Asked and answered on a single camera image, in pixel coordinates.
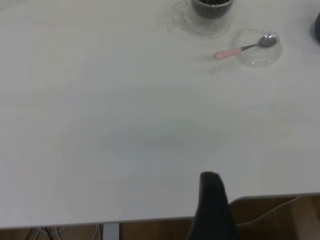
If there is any metal spoon with pink handle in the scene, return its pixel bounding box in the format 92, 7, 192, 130
214, 34, 278, 60

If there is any white table leg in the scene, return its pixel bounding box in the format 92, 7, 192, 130
103, 221, 121, 240

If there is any dark coffee beans pile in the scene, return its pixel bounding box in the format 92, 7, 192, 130
191, 0, 233, 20

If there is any clear double-wall glass cup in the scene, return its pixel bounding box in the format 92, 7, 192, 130
169, 0, 235, 35

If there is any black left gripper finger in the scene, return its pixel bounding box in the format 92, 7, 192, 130
188, 171, 242, 240

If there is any clear round glass lid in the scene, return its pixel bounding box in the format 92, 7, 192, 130
233, 28, 283, 68

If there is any dark blue-grey ceramic mug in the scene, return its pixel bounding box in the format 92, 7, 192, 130
309, 11, 320, 48

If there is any white cable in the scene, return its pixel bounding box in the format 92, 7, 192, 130
91, 223, 105, 240

